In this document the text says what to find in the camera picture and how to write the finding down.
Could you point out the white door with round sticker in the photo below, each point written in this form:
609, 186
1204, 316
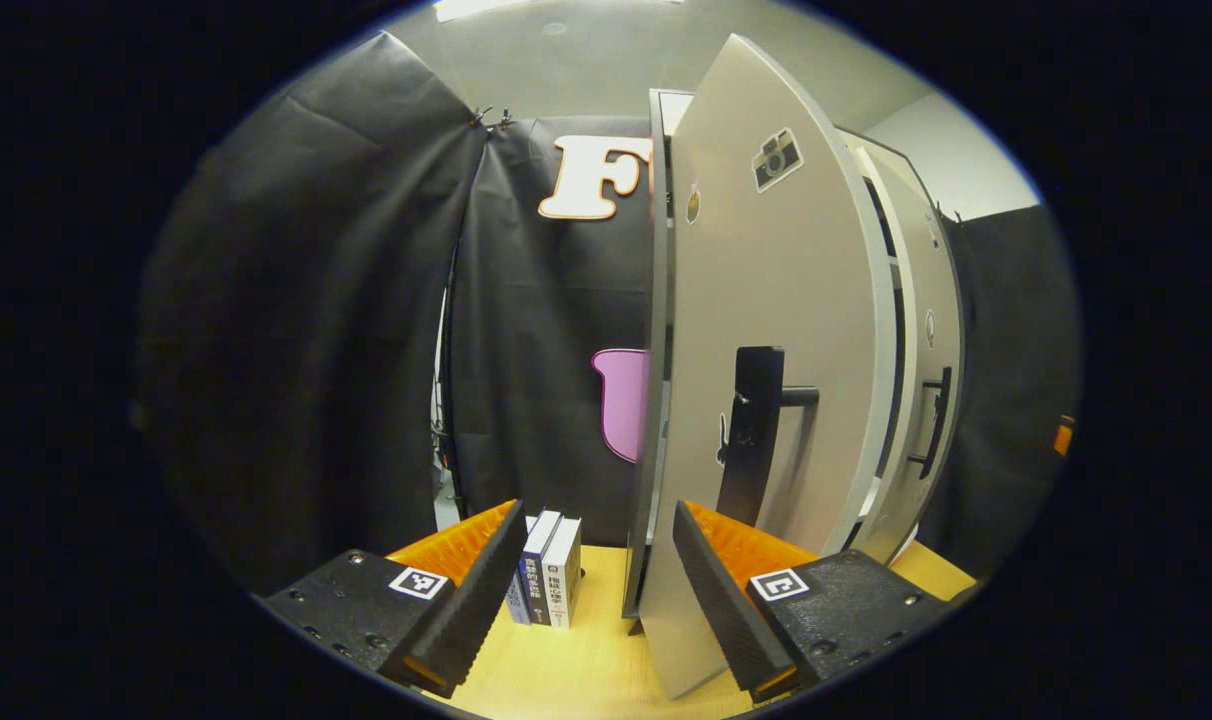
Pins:
921, 300

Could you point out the blue book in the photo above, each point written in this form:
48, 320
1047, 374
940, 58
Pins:
514, 600

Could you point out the round ceiling detector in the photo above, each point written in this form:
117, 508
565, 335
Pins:
554, 28

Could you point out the white and grey cabinet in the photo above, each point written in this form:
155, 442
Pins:
658, 300

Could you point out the ceiling light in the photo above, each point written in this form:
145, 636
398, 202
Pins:
526, 6

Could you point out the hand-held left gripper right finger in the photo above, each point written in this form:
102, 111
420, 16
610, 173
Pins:
731, 620

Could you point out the black backdrop cloth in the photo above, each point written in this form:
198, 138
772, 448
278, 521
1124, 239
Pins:
316, 350

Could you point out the white book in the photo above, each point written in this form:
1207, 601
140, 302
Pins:
564, 580

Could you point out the white door with camera sticker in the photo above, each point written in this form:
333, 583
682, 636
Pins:
766, 300

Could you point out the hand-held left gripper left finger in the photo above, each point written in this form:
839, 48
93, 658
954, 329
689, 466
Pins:
471, 610

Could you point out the black backdrop clip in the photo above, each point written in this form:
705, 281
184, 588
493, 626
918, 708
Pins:
479, 116
506, 120

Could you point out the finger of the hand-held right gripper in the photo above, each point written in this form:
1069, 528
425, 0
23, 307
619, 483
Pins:
1064, 436

